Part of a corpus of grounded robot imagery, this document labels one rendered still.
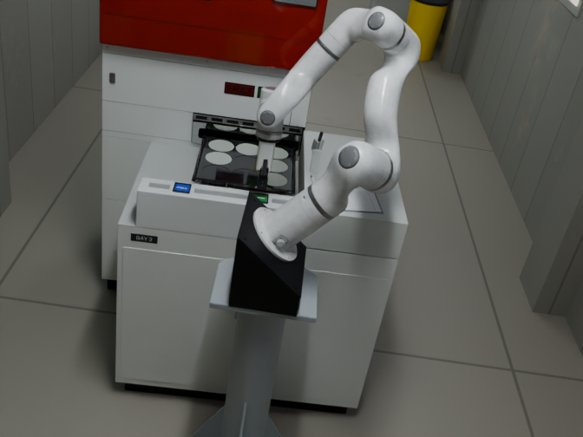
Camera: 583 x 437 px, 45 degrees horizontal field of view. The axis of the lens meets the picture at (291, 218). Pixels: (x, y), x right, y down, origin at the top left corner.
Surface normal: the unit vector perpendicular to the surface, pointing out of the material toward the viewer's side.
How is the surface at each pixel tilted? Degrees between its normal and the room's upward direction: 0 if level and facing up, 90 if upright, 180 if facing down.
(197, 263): 90
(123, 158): 90
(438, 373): 0
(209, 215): 90
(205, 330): 90
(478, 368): 0
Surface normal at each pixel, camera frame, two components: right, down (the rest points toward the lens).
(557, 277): -0.05, 0.53
